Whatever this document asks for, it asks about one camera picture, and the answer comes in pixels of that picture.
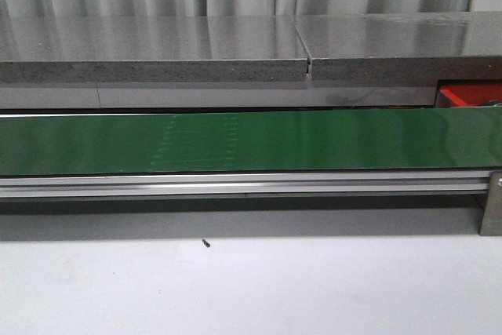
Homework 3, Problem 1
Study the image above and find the grey stone slab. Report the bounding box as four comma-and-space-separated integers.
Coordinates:
294, 12, 501, 81
1, 16, 308, 83

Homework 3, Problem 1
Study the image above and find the grey stone slab right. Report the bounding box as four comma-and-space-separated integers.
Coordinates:
294, 12, 501, 81

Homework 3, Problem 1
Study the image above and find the green conveyor belt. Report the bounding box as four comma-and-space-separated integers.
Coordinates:
1, 107, 501, 177

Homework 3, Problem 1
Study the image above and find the red plastic tray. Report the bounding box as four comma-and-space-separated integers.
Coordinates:
439, 83, 501, 107

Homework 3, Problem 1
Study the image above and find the steel conveyor support bracket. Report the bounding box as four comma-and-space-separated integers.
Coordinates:
480, 172, 502, 236

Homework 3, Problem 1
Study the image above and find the grey stone slab left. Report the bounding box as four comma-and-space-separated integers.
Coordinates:
1, 16, 308, 83

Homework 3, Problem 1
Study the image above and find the aluminium conveyor frame rail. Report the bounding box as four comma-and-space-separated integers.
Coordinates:
1, 169, 501, 198

